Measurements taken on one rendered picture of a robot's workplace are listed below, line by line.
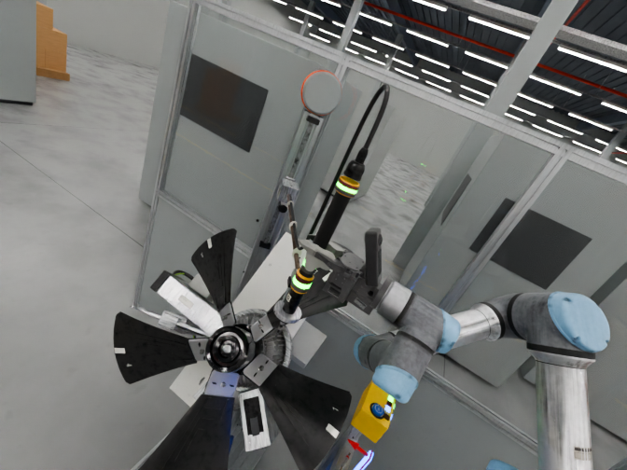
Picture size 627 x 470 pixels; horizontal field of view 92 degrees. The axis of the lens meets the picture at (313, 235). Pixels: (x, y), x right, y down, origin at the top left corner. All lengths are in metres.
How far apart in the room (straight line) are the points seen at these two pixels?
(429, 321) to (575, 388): 0.34
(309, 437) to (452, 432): 1.03
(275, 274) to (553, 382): 0.85
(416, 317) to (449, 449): 1.30
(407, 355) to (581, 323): 0.37
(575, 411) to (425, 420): 1.02
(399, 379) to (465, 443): 1.24
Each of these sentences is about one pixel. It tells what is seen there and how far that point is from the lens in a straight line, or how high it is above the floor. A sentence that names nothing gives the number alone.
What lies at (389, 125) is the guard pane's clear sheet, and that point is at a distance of 1.33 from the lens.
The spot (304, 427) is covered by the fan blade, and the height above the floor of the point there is 1.18.
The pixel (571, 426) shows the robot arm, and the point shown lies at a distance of 0.86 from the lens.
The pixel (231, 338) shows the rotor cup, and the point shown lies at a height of 1.24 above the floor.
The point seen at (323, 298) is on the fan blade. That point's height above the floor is 1.41.
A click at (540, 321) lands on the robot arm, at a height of 1.66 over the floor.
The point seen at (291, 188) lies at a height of 1.52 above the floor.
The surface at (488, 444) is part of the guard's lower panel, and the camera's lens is 1.82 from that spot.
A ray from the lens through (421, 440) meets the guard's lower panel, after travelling 1.88.
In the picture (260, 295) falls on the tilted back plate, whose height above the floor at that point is 1.17.
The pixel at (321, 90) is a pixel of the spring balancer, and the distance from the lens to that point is 1.27.
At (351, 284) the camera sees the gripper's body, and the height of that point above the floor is 1.58.
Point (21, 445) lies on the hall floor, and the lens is 2.17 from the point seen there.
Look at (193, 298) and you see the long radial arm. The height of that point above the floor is 1.13.
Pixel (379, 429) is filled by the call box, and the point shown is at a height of 1.05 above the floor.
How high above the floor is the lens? 1.89
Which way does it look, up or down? 24 degrees down
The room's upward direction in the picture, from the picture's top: 25 degrees clockwise
